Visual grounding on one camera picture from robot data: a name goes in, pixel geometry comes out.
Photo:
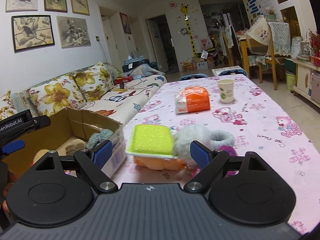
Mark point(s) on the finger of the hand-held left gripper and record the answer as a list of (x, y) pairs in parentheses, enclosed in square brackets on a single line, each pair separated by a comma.
[(13, 146)]

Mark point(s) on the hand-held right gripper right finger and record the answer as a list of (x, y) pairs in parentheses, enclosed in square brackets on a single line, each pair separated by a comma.
[(200, 155)]

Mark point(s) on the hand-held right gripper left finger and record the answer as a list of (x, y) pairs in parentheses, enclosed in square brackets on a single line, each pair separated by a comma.
[(102, 153)]

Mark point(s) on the teal fuzzy cloth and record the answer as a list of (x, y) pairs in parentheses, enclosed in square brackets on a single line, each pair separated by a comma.
[(98, 136)]

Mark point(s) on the white fluffy plush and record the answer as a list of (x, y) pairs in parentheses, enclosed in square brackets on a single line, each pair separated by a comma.
[(190, 137)]

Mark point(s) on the brown knit cloth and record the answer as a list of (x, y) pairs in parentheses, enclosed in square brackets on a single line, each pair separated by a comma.
[(75, 145)]

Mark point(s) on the pink knit hat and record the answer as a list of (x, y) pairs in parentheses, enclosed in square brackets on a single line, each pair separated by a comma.
[(228, 152)]

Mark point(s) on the cardboard box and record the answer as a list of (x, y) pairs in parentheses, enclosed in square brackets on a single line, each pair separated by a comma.
[(82, 120)]

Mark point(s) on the orange plush toy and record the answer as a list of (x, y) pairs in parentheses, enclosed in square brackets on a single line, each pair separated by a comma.
[(155, 163)]

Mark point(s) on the green scouring sponge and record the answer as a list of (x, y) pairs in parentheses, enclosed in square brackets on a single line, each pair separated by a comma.
[(152, 140)]

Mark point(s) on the floral sofa cushion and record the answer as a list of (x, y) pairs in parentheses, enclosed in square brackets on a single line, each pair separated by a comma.
[(96, 78), (56, 93)]

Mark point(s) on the orange tissue pack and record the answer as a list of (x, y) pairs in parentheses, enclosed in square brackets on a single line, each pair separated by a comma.
[(192, 100)]

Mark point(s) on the pink printed tablecloth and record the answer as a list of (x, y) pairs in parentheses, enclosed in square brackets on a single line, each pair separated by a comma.
[(250, 130)]

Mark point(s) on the floral sofa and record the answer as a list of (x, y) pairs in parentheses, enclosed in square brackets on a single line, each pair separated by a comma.
[(112, 97)]

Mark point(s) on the white paper cup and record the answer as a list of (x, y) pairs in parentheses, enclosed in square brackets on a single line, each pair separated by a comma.
[(226, 91)]

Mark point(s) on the red packet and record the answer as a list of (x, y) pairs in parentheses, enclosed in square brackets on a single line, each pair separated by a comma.
[(122, 80)]

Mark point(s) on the blue cushioned stool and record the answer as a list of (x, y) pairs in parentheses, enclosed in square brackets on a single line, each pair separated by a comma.
[(230, 70), (192, 76)]

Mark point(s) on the black bag with folded cloths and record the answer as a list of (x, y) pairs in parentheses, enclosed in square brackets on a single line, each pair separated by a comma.
[(136, 65)]

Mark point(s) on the black framed cartoon drawing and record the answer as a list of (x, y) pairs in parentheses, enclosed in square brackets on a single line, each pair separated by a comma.
[(32, 32)]

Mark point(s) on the grey pencil drawing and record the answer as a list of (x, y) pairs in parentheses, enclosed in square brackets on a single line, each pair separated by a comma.
[(73, 31)]

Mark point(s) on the wooden chair with draped cloth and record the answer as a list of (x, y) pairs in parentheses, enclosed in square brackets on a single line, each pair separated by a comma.
[(228, 45)]

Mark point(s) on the wooden dining table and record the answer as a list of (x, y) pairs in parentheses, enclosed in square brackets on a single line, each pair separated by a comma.
[(243, 47)]

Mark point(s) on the green waste bin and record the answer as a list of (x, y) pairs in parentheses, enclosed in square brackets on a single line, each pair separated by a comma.
[(290, 80)]

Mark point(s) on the giraffe height chart sticker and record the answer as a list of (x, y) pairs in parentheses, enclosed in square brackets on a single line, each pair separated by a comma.
[(190, 30)]

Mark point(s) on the cream low cabinet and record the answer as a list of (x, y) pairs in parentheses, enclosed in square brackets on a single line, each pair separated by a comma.
[(306, 77)]

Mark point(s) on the dark portrait picture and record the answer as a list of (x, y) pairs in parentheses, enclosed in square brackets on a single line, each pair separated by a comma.
[(125, 23)]

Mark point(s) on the white cloth tote bag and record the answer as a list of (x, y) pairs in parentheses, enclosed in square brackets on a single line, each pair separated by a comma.
[(260, 33)]

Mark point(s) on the wooden chair with lace cover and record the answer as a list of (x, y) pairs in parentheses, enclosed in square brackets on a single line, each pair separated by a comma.
[(277, 37)]

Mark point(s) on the tree picture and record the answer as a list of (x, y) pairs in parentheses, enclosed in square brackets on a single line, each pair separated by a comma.
[(79, 0)]

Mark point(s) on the red berry branches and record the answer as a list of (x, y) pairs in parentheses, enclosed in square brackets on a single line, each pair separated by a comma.
[(315, 41)]

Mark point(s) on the blue paper wall decoration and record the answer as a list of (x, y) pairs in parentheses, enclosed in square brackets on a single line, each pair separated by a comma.
[(252, 2)]

